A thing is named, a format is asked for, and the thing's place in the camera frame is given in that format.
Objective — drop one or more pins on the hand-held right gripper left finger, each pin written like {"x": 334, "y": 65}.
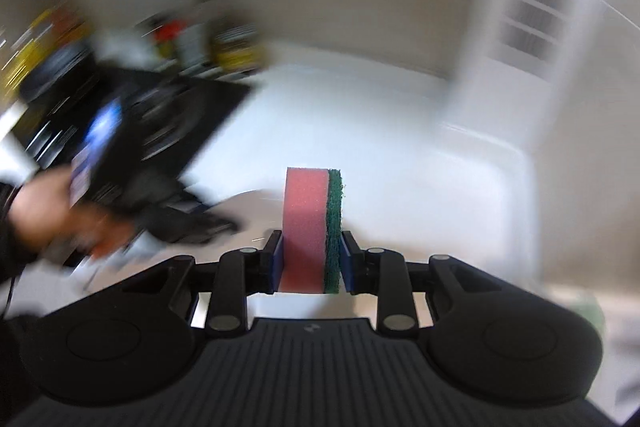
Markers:
{"x": 276, "y": 265}

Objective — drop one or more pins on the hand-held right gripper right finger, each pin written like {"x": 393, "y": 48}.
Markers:
{"x": 347, "y": 268}

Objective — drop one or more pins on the blurry yellow packets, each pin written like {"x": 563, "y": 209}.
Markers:
{"x": 35, "y": 42}

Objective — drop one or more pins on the blurry green object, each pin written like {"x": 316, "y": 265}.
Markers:
{"x": 590, "y": 314}

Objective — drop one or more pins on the pink and green sponge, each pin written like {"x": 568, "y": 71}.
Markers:
{"x": 302, "y": 227}

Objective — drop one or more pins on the person's left hand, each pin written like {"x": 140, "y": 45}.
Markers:
{"x": 45, "y": 212}

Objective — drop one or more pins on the red seasoning jar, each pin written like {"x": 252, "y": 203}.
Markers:
{"x": 170, "y": 37}

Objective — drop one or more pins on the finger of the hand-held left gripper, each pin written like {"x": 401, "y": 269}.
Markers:
{"x": 210, "y": 227}

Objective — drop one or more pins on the white bowl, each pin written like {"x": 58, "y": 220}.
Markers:
{"x": 250, "y": 217}

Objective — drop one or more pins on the person's left forearm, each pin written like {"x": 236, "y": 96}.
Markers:
{"x": 6, "y": 227}

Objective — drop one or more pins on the black induction cooktop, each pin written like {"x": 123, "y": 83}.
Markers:
{"x": 205, "y": 107}

